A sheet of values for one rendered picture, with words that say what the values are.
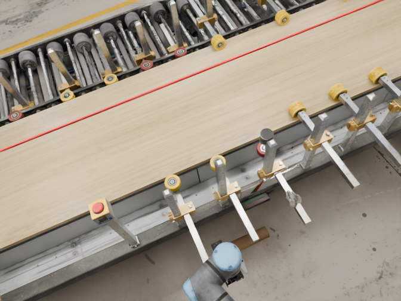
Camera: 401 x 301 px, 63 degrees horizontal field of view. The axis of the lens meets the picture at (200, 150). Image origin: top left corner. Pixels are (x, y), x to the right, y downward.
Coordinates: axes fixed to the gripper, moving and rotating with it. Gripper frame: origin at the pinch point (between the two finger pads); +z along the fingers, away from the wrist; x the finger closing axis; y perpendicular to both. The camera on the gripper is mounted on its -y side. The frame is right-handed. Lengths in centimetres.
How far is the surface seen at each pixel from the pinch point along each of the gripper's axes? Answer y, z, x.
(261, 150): -44, 3, 43
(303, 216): -6.0, 7.7, 43.2
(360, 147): -28, 24, 100
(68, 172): -81, 4, -50
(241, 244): -24, 86, 22
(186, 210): -35.2, 9.3, -4.0
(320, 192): -32, 94, 94
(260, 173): -34, 7, 37
